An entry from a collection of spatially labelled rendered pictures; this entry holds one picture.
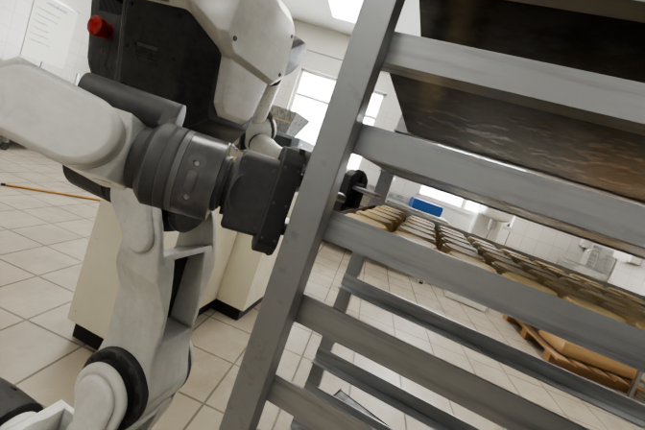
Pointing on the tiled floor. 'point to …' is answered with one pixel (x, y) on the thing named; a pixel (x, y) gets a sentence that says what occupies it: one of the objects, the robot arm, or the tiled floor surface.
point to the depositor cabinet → (245, 276)
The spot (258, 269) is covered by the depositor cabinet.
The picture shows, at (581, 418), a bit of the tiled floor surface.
